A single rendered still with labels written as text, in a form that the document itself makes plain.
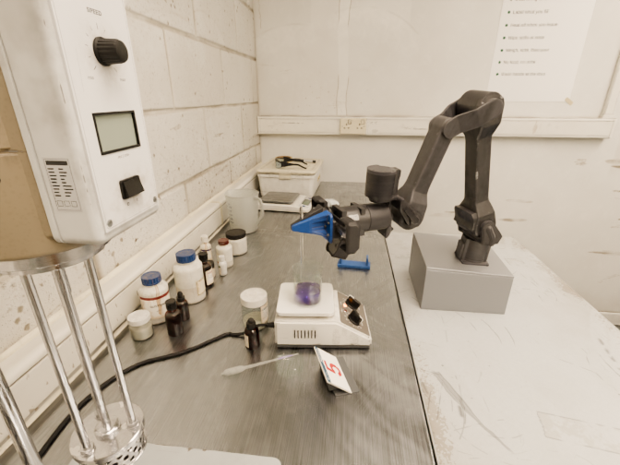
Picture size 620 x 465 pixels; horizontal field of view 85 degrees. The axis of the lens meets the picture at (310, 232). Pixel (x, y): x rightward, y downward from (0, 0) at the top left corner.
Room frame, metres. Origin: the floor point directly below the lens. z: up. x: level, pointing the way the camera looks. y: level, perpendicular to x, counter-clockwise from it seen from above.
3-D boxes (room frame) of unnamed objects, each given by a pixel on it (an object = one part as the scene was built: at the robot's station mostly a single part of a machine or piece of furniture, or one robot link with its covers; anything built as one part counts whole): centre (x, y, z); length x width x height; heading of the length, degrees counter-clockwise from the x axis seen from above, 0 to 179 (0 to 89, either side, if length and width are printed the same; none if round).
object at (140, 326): (0.61, 0.37, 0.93); 0.05 x 0.05 x 0.05
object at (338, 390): (0.49, -0.05, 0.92); 0.09 x 0.06 x 0.04; 14
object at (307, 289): (0.61, 0.01, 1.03); 0.07 x 0.06 x 0.08; 174
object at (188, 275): (0.76, 0.31, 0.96); 0.07 x 0.07 x 0.13
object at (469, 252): (0.76, -0.40, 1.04); 0.07 x 0.07 x 0.06; 86
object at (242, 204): (1.24, 0.25, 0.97); 0.18 x 0.13 x 0.15; 55
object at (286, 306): (0.63, 0.01, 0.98); 0.12 x 0.12 x 0.01; 89
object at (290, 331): (0.63, -0.02, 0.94); 0.22 x 0.13 x 0.08; 89
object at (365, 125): (1.96, -0.64, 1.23); 1.90 x 0.06 x 0.10; 83
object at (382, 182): (0.67, -0.17, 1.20); 0.11 x 0.08 x 0.12; 108
